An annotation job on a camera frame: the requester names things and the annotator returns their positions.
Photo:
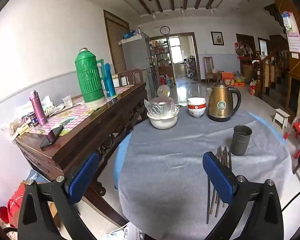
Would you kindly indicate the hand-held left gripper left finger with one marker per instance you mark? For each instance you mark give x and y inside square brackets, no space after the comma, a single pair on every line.
[83,180]

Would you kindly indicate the red white container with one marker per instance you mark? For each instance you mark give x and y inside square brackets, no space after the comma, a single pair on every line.
[252,88]

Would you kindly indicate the pendant lamp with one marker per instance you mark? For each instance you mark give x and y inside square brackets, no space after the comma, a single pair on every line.
[182,10]
[210,10]
[153,13]

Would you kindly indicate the clear plastic bag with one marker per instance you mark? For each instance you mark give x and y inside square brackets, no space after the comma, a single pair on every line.
[161,107]

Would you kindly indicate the red bag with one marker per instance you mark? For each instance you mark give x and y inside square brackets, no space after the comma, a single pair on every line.
[15,205]

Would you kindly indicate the wooden stair railing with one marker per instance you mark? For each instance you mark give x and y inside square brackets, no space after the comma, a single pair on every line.
[265,70]

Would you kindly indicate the white bowl with red band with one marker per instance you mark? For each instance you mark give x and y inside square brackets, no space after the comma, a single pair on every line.
[196,100]
[196,112]

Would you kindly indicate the crumpled plastic packets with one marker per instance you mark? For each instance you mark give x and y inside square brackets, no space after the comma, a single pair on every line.
[15,128]

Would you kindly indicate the dark wooden sideboard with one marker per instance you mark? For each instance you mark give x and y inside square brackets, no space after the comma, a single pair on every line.
[90,135]

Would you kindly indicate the green thermos flask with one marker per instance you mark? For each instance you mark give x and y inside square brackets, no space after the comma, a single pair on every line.
[88,77]

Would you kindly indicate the orange cardboard box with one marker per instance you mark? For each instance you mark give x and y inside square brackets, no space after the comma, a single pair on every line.
[228,78]

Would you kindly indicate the white plastic bowl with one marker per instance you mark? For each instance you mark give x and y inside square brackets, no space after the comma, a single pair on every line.
[162,123]

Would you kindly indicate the brown curtain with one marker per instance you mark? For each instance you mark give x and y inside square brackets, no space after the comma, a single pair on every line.
[116,40]

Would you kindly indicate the framed wall picture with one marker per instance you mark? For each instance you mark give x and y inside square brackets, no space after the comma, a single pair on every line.
[217,38]

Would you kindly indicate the small white stool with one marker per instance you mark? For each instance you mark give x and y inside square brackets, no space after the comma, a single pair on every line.
[282,115]

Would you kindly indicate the shelf with bottles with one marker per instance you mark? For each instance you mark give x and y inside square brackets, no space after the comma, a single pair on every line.
[161,55]

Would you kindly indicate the dark wooden door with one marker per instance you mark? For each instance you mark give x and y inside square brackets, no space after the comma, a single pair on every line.
[245,45]

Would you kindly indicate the black smartphone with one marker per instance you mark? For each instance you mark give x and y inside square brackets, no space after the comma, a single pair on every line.
[51,138]

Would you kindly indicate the blue water jug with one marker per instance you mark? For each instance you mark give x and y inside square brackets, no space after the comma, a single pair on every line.
[168,81]

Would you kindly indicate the purple water bottle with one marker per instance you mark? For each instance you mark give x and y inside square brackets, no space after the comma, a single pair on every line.
[38,110]

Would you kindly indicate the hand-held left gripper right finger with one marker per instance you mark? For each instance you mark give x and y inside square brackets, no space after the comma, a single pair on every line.
[217,177]

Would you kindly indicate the round wall clock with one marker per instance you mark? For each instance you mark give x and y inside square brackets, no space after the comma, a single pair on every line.
[165,30]

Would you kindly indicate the pink wall calendar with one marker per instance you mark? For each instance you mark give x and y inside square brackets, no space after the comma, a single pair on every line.
[295,37]

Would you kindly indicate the grey tablecloth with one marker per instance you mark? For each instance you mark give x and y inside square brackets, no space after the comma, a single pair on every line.
[170,155]

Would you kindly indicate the grey refrigerator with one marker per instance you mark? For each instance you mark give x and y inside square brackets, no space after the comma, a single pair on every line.
[133,55]

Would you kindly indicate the clear plastic cup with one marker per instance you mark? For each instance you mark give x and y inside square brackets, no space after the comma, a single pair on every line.
[67,102]

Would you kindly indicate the dark wooden chair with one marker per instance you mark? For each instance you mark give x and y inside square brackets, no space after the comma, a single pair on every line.
[130,76]

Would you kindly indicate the tall wooden chair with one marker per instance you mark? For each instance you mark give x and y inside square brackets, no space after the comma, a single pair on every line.
[208,66]

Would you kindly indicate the checkered table mat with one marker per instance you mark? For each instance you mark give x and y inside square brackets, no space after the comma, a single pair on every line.
[72,116]

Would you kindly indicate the blue bag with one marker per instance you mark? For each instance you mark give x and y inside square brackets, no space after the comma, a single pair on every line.
[128,34]

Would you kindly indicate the grey metal utensil holder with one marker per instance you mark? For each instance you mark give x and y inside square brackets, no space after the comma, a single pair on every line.
[240,142]

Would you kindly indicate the blue table cover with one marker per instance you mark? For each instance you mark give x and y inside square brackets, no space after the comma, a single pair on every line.
[121,155]

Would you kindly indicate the bundle of dark chopsticks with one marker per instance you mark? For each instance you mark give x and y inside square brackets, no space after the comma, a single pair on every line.
[223,156]

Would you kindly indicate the blue thermos flask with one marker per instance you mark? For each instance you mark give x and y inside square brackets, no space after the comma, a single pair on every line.
[110,82]

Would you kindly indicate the small white fan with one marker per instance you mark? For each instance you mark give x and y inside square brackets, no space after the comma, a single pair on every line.
[163,90]

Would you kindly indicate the golden electric kettle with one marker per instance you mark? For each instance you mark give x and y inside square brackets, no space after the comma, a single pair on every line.
[220,105]

